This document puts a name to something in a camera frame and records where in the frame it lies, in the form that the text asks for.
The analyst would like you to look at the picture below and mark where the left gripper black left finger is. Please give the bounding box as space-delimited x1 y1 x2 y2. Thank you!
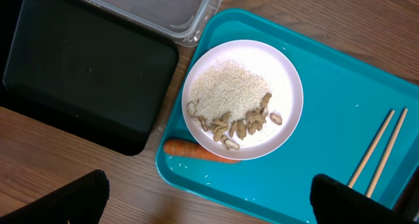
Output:
1 170 110 224

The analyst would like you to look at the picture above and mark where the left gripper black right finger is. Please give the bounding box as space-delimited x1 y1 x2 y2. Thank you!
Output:
310 174 414 224

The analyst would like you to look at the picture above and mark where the pile of rice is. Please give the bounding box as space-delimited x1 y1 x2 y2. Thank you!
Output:
188 60 271 121

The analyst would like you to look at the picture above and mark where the peanut shells pile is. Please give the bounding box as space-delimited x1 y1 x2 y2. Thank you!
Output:
187 92 283 150

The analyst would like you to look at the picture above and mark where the black plastic tray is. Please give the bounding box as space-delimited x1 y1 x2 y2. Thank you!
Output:
1 0 179 156

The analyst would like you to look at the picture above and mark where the wooden chopstick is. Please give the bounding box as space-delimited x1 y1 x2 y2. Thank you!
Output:
347 109 395 188
365 108 408 198

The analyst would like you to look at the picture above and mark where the teal plastic tray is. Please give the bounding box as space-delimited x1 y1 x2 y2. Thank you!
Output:
155 9 418 223

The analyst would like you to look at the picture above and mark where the clear plastic bin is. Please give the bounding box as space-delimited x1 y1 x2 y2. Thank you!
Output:
81 0 222 47

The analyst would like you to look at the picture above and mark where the orange carrot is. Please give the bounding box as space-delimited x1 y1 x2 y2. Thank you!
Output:
163 139 238 164

